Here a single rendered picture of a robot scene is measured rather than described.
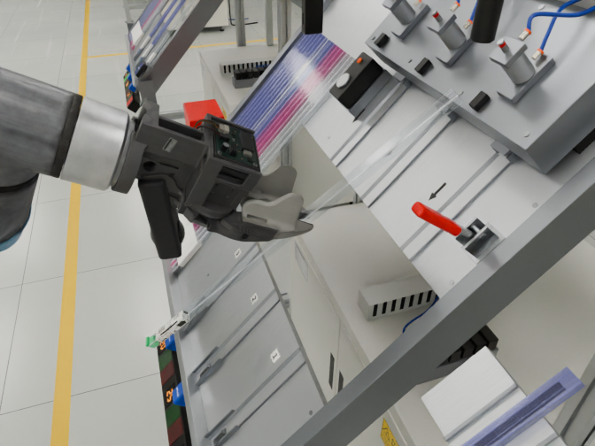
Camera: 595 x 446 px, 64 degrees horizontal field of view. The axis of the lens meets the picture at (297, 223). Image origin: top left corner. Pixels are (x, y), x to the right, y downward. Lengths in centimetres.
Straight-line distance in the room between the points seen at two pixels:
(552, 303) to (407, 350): 66
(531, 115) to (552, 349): 63
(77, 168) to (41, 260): 188
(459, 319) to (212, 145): 29
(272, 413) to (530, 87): 46
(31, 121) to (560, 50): 46
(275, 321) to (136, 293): 137
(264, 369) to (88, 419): 108
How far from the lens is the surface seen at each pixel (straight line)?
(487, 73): 56
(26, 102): 43
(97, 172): 44
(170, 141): 44
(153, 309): 192
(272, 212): 49
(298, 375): 62
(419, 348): 52
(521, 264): 51
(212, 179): 44
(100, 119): 44
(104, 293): 205
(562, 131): 50
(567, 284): 120
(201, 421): 74
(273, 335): 67
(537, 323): 108
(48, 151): 43
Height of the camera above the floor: 135
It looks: 37 degrees down
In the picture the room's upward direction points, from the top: straight up
